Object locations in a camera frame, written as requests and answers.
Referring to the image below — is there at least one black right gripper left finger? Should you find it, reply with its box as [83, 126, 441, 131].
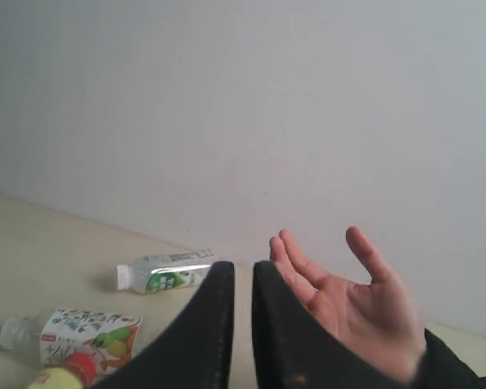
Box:
[94, 261, 235, 389]

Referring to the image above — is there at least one person's open bare hand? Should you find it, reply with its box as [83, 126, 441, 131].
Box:
[270, 226, 426, 384]

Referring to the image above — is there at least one black-sleeved forearm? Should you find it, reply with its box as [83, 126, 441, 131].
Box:
[411, 329, 486, 389]

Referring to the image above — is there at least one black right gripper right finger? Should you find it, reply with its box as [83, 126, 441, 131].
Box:
[253, 261, 417, 388]

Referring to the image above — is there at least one clear floral-label tea bottle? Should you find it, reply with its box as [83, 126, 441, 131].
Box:
[0, 307, 144, 376]

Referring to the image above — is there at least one clear green-label water bottle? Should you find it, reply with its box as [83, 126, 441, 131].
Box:
[116, 249, 215, 295]

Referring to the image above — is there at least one yellow red-cap drink bottle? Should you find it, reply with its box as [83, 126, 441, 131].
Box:
[27, 353, 97, 389]

